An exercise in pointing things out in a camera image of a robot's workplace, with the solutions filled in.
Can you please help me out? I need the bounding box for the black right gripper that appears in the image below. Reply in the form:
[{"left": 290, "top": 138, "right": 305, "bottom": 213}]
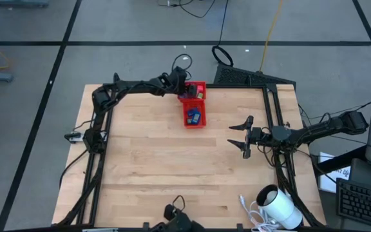
[{"left": 227, "top": 115, "right": 272, "bottom": 160}]

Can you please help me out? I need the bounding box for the red plastic bin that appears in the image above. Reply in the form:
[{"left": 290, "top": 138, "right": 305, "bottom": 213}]
[
  {"left": 182, "top": 99, "right": 208, "bottom": 129},
  {"left": 176, "top": 81, "right": 207, "bottom": 102}
]

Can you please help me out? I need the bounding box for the black perforated case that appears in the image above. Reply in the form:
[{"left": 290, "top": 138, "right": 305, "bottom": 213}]
[{"left": 213, "top": 63, "right": 298, "bottom": 88}]

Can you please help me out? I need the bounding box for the white cylinder black rim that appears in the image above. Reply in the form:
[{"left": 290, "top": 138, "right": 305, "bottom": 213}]
[{"left": 255, "top": 184, "right": 303, "bottom": 230}]

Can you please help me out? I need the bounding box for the white paper sheet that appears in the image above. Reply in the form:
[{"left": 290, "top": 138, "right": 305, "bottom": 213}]
[{"left": 318, "top": 151, "right": 351, "bottom": 194}]

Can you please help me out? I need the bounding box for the black side desk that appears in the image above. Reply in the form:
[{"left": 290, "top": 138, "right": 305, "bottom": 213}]
[{"left": 314, "top": 144, "right": 371, "bottom": 232}]

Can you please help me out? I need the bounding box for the black keyboard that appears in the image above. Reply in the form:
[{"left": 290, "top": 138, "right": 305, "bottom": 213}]
[{"left": 336, "top": 178, "right": 371, "bottom": 230}]

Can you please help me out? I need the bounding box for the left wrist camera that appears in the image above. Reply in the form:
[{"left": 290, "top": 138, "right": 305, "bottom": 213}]
[{"left": 169, "top": 66, "right": 189, "bottom": 91}]

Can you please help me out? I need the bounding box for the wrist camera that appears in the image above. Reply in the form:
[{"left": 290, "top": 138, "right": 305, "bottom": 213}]
[
  {"left": 169, "top": 66, "right": 189, "bottom": 91},
  {"left": 271, "top": 125, "right": 293, "bottom": 142}
]

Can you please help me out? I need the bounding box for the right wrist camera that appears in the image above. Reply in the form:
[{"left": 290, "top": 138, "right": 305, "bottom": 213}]
[{"left": 271, "top": 125, "right": 293, "bottom": 142}]

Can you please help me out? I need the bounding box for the black metal table frame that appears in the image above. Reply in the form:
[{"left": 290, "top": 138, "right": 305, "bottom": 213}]
[{"left": 56, "top": 72, "right": 327, "bottom": 232}]

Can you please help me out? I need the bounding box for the black floor cable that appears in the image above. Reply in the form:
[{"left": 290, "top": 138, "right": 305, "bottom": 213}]
[{"left": 158, "top": 0, "right": 217, "bottom": 19}]

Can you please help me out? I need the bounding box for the black cable with coil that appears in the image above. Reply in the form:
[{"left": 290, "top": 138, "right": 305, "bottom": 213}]
[{"left": 211, "top": 0, "right": 234, "bottom": 68}]

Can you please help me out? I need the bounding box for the white cable bundle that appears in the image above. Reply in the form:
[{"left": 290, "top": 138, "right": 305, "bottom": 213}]
[{"left": 238, "top": 194, "right": 281, "bottom": 232}]

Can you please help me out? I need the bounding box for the yellow hanging cable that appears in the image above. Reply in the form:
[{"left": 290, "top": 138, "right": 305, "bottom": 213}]
[{"left": 258, "top": 0, "right": 285, "bottom": 72}]

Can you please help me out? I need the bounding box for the silver metal bracket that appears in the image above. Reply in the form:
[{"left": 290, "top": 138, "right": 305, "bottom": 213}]
[{"left": 64, "top": 131, "right": 87, "bottom": 144}]

